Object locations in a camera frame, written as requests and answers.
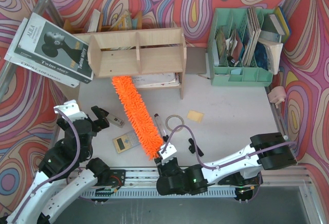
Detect white marker black cap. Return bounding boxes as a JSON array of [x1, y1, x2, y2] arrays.
[[154, 114, 169, 142]]

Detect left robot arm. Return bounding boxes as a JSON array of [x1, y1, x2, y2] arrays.
[[1, 100, 110, 223]]

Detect green desk organizer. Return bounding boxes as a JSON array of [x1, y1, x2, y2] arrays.
[[207, 7, 273, 87]]

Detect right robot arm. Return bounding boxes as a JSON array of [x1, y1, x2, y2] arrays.
[[155, 133, 297, 196]]

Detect blue yellow book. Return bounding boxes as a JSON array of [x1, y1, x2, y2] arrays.
[[262, 6, 291, 44]]

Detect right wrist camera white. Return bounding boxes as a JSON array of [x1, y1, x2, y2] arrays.
[[158, 143, 177, 161]]

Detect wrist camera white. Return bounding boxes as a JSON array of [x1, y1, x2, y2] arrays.
[[158, 143, 177, 161], [53, 100, 88, 122]]

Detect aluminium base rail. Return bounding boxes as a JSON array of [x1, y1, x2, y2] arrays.
[[66, 167, 314, 191]]

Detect tape ring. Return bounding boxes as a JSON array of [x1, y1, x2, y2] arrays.
[[165, 114, 185, 133]]

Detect Twins story magazine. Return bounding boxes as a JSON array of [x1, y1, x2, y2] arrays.
[[14, 13, 94, 84]]

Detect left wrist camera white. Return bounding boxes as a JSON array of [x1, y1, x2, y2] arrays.
[[53, 100, 88, 122]]

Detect yellow sticky note pad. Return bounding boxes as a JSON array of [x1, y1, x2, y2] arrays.
[[187, 110, 204, 123]]

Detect black and white stapler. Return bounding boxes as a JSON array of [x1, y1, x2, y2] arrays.
[[106, 114, 125, 128]]

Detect open book beside organizer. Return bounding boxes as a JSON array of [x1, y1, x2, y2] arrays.
[[254, 38, 283, 75]]

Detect wooden bookshelf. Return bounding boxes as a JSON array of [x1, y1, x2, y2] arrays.
[[76, 27, 187, 94]]

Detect spiral notebook on lower shelf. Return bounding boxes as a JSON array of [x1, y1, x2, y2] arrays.
[[132, 73, 180, 88]]

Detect orange microfiber duster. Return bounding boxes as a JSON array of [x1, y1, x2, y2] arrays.
[[112, 76, 163, 159]]

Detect grey pocket calculator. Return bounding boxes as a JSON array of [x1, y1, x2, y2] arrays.
[[113, 130, 140, 154]]

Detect grey brown mat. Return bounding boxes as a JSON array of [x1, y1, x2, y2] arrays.
[[186, 47, 207, 74]]

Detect black plastic clip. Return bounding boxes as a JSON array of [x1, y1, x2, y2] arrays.
[[188, 138, 204, 157]]

